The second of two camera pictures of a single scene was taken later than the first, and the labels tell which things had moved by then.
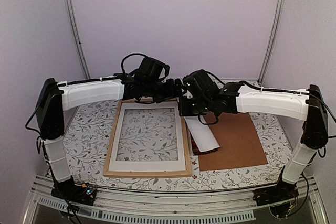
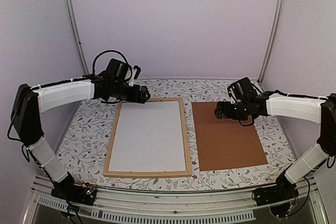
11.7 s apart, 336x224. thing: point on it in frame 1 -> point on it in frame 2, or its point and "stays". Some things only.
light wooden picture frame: [186, 173] stays
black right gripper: [182, 110] -> [227, 114]
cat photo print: [201, 134] -> [148, 137]
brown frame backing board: [239, 145] stays
